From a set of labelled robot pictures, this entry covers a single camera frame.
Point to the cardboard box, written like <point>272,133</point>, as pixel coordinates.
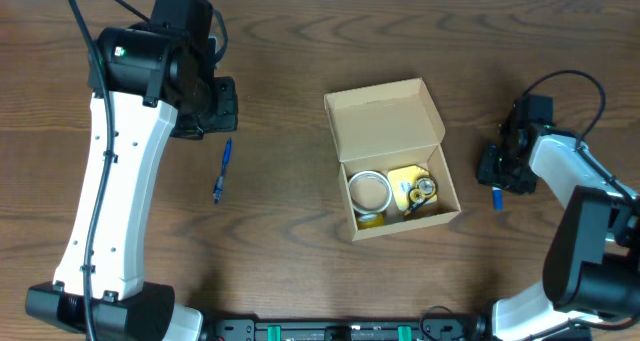
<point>383,128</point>

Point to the yellow sticky note pad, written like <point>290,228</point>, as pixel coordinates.
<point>402,181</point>

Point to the blue ballpoint pen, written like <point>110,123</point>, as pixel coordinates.
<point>219,185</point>

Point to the large white tape roll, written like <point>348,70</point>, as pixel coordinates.
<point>370,192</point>

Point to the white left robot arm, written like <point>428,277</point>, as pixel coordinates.
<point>150,83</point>

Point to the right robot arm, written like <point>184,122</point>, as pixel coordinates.
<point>590,277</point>

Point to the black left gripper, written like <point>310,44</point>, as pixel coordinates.
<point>220,109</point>

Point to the black mounting rail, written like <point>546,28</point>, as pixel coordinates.
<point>437,323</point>

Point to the blue white marker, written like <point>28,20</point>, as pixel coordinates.
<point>497,198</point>

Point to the small yellow tape roll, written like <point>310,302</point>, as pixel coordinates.
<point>370,220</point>

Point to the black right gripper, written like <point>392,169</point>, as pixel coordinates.
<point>500,171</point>

